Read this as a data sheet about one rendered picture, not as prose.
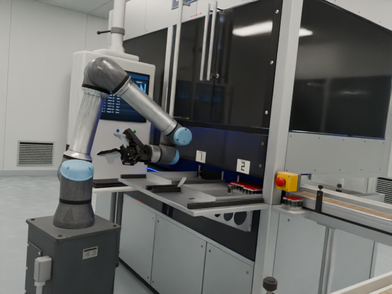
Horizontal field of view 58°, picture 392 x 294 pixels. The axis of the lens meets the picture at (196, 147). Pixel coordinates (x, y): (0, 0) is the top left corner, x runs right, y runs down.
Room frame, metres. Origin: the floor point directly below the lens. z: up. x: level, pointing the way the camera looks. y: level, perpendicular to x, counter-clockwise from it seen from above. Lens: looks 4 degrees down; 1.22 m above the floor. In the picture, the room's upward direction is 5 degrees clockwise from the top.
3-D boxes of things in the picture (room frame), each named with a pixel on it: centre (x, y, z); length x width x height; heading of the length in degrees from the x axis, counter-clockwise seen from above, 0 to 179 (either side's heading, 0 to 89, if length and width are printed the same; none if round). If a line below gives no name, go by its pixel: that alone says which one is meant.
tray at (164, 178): (1.89, 0.04, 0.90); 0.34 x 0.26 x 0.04; 126
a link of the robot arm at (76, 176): (1.32, 0.44, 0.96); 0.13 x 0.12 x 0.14; 24
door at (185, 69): (2.11, 0.07, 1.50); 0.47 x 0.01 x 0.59; 36
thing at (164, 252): (2.64, -0.14, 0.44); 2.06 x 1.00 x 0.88; 36
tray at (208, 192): (1.62, -0.16, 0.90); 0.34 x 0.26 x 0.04; 126
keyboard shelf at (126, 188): (2.08, 0.44, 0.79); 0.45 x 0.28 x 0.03; 133
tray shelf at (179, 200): (1.72, 0.00, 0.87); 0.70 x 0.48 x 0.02; 36
